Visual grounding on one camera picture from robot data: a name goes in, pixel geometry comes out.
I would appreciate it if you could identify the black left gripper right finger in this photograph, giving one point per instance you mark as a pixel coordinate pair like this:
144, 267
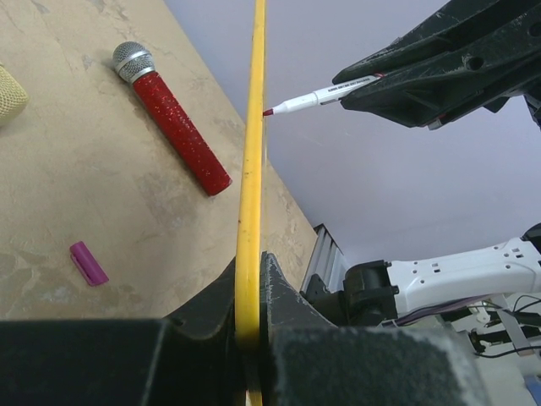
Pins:
309, 361

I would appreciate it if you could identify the yellow framed whiteboard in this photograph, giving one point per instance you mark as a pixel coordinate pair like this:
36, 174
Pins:
247, 273

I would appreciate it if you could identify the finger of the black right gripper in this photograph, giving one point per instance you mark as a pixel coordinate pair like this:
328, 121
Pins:
434, 91
454, 25

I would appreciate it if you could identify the red glitter toy microphone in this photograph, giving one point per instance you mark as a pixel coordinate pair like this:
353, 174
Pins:
135, 65

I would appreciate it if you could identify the purple marker cap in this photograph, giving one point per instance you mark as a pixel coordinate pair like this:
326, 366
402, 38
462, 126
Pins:
88, 266

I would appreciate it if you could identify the white marker pen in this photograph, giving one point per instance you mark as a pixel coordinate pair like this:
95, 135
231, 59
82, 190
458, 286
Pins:
323, 96

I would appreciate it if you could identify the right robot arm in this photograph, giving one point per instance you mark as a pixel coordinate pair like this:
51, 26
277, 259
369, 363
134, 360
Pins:
402, 292

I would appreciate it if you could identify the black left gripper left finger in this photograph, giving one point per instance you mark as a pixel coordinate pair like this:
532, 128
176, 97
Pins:
185, 358

